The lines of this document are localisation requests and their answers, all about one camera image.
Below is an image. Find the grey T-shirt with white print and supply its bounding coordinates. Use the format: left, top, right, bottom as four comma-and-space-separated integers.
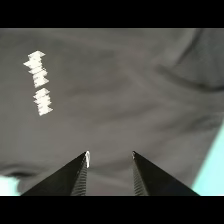
0, 27, 224, 197

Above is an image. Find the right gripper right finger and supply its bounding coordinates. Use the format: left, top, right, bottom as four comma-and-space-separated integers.
131, 150, 200, 197

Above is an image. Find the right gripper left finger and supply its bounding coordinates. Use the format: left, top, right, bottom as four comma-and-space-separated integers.
21, 150, 91, 197

